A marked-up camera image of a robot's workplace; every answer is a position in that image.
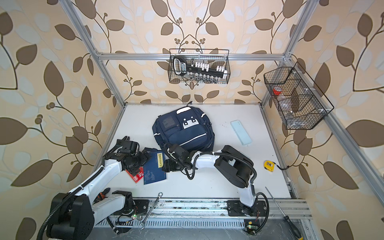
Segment dark blue book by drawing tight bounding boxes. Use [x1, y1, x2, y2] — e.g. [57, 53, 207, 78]
[144, 148, 167, 185]

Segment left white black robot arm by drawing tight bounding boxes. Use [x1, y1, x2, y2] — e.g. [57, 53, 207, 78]
[37, 136, 151, 240]

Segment back wall wire basket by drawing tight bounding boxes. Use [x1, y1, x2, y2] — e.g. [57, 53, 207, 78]
[167, 48, 231, 85]

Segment red booklet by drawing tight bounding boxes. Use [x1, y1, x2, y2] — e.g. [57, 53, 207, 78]
[126, 167, 144, 184]

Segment navy blue student backpack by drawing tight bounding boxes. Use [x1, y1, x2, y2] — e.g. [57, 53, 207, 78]
[152, 105, 215, 152]

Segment silver combination wrench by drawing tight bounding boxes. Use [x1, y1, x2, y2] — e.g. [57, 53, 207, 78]
[139, 192, 163, 230]

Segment wall wire basket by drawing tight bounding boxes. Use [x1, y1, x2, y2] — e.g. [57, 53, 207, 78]
[264, 62, 334, 130]
[167, 48, 231, 85]

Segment right wall wire basket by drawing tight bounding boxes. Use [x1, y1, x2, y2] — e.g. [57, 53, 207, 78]
[264, 62, 334, 130]

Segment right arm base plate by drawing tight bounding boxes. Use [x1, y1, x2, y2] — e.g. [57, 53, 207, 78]
[227, 200, 268, 217]

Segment red capped clear bottle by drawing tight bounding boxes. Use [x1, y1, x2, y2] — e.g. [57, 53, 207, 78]
[273, 86, 291, 101]

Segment light green pencil case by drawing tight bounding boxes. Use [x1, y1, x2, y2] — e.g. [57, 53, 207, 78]
[231, 120, 252, 146]

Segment black socket set rail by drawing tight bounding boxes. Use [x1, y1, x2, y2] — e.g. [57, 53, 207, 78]
[170, 55, 230, 80]

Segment yellow tape measure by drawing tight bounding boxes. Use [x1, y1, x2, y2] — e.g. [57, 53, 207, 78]
[264, 161, 276, 172]

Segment black yellow screwdriver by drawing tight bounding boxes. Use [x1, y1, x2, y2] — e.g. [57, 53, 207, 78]
[265, 187, 304, 240]

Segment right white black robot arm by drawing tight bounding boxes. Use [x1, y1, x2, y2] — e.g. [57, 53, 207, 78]
[163, 144, 270, 236]

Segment orange black pliers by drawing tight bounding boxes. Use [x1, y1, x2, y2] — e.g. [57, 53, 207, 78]
[93, 188, 111, 204]

